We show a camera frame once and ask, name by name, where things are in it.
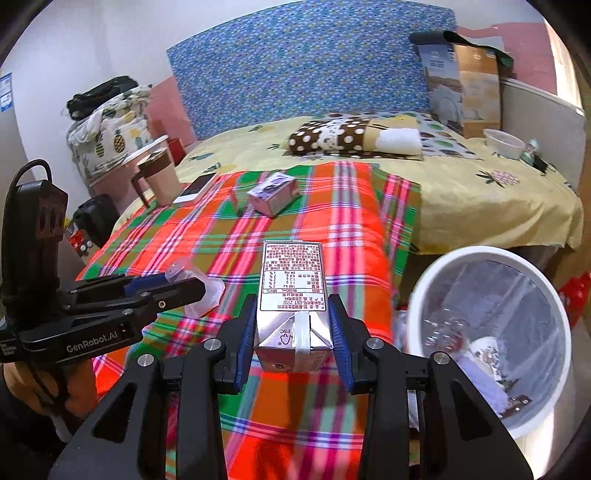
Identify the white round bin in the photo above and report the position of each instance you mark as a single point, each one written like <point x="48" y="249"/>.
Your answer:
<point x="415" y="300"/>

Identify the white bowl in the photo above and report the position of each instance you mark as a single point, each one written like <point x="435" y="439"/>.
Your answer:
<point x="503" y="143"/>

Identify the black bag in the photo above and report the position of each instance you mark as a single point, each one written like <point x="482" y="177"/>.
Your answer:
<point x="99" y="94"/>

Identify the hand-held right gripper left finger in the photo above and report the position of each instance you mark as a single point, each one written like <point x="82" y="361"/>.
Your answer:
<point x="244" y="341"/>

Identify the white smartphone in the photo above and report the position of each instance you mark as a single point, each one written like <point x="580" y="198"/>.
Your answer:
<point x="196" y="189"/>

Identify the fruit print white pillow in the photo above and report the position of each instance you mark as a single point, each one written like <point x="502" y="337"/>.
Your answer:
<point x="443" y="143"/>

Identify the yellow bedsheet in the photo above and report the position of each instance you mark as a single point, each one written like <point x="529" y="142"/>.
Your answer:
<point x="461" y="198"/>

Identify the person's left hand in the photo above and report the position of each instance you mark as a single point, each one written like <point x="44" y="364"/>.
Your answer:
<point x="46" y="387"/>

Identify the white bed side panel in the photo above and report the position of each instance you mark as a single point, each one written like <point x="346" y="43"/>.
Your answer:
<point x="535" y="120"/>

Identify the clear plastic cup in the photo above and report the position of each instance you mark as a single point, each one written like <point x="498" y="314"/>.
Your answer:
<point x="205" y="290"/>

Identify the clear plastic bin liner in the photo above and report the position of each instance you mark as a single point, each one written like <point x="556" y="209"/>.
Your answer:
<point x="508" y="295"/>

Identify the plaid blanket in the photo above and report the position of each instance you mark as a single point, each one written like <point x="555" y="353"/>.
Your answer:
<point x="323" y="221"/>

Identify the printed brown paper bag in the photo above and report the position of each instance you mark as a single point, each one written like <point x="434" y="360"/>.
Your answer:
<point x="475" y="87"/>

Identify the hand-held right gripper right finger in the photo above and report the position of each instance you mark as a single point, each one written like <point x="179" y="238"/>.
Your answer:
<point x="344" y="346"/>

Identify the small black device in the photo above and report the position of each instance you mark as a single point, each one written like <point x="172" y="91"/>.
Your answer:
<point x="541" y="165"/>

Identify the white refrigerator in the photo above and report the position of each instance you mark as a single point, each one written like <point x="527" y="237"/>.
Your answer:
<point x="5" y="134"/>

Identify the pink drink carton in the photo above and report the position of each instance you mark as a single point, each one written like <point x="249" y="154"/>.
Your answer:
<point x="272" y="191"/>
<point x="291" y="286"/>

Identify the dark crumpled wrapper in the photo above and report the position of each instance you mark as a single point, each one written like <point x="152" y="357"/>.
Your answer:
<point x="517" y="402"/>

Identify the pineapple print bag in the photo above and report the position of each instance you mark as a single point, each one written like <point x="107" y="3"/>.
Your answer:
<point x="111" y="134"/>

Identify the red plastic bag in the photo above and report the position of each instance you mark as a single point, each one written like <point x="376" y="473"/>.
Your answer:
<point x="577" y="290"/>

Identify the small green bottle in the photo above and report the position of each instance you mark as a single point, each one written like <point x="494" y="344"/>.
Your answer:
<point x="531" y="150"/>

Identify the brown polka dot pillow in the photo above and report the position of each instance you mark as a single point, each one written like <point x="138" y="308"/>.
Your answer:
<point x="323" y="134"/>

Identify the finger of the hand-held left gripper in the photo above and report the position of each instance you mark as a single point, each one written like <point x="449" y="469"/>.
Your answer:
<point x="141" y="285"/>
<point x="180" y="295"/>

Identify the small red box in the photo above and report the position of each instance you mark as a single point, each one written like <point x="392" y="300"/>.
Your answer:
<point x="175" y="150"/>

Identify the blue patterned headboard cover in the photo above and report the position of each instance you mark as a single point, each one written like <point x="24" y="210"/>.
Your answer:
<point x="300" y="74"/>

